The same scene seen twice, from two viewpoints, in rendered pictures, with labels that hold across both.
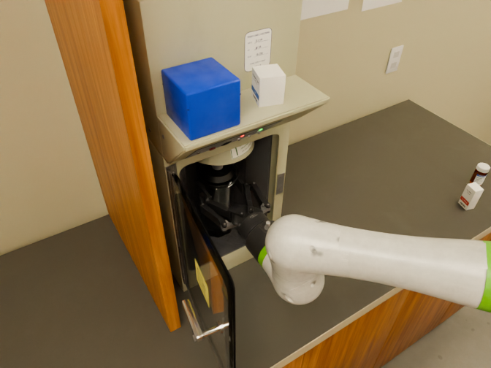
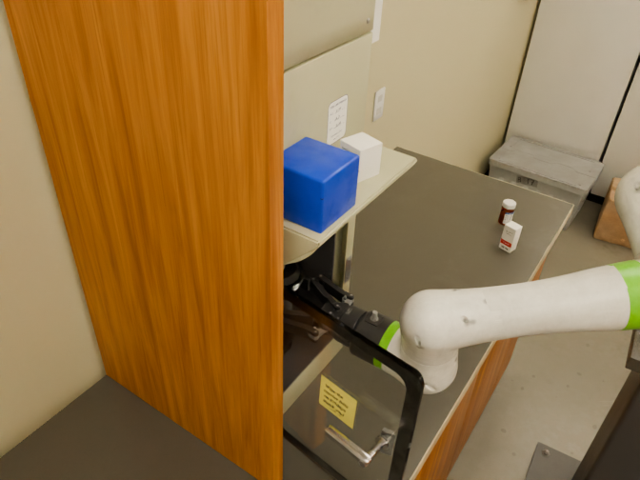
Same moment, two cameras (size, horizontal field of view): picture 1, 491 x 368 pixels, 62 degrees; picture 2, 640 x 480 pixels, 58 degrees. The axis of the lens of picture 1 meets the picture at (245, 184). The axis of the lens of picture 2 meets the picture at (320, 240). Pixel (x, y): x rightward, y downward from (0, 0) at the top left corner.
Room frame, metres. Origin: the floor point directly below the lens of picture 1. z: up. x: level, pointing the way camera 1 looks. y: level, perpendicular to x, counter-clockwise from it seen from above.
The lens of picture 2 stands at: (-0.05, 0.38, 2.01)
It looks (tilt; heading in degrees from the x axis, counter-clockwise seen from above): 37 degrees down; 335
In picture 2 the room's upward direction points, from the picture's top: 3 degrees clockwise
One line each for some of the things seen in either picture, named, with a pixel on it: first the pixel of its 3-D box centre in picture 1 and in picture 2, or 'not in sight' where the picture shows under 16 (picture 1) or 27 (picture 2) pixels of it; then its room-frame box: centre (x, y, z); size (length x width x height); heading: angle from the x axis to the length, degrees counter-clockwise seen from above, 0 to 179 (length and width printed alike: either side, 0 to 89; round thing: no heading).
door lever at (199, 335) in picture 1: (201, 317); (355, 439); (0.42, 0.08, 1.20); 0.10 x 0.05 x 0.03; 25
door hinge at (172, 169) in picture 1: (180, 231); not in sight; (0.65, 0.15, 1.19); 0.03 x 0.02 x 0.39; 123
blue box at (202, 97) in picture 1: (202, 97); (312, 183); (0.63, 0.08, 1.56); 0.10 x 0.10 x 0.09; 33
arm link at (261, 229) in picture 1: (267, 240); (373, 334); (0.61, -0.05, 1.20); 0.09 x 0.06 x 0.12; 123
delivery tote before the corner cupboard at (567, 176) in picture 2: not in sight; (539, 183); (2.25, -2.21, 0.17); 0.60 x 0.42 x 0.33; 31
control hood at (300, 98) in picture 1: (246, 128); (342, 209); (0.68, 0.00, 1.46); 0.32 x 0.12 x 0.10; 123
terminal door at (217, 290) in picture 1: (202, 285); (332, 406); (0.50, 0.09, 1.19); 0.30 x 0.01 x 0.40; 25
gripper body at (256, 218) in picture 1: (250, 221); (341, 320); (0.68, -0.01, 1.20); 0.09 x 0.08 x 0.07; 33
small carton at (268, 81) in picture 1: (267, 85); (360, 156); (0.71, -0.04, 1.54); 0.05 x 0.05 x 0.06; 16
